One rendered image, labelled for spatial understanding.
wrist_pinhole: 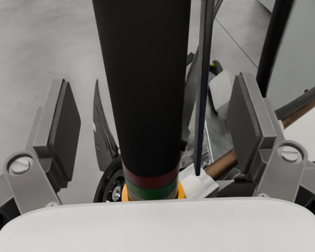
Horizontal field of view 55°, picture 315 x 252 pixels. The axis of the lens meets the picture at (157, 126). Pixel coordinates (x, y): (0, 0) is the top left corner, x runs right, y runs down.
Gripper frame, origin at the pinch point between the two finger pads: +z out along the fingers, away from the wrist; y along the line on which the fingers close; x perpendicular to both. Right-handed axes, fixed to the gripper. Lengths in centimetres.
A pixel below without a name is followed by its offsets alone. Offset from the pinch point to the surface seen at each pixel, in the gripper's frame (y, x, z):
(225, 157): 6.0, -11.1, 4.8
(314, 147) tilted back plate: 26.9, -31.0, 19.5
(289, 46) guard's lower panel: 70, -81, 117
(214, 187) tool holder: 4.6, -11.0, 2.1
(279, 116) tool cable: 10.9, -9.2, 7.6
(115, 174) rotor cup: -5.5, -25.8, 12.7
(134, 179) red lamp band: -1.2, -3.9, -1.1
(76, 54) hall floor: -63, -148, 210
